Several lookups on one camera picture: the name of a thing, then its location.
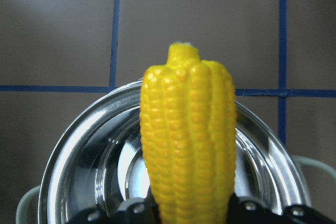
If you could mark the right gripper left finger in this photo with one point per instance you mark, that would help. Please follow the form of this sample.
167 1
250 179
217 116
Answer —
135 210

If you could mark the yellow corn cob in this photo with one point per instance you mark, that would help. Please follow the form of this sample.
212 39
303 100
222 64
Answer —
188 127

